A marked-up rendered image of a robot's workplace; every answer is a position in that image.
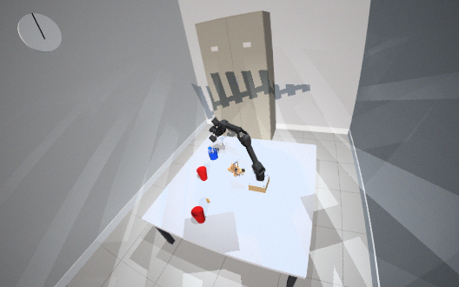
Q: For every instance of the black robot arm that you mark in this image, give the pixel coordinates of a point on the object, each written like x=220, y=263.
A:
x=244, y=140

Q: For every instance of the blue cup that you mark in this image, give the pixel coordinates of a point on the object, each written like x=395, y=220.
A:
x=213, y=154

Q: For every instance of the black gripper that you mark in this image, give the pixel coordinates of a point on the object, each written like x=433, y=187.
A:
x=217, y=134

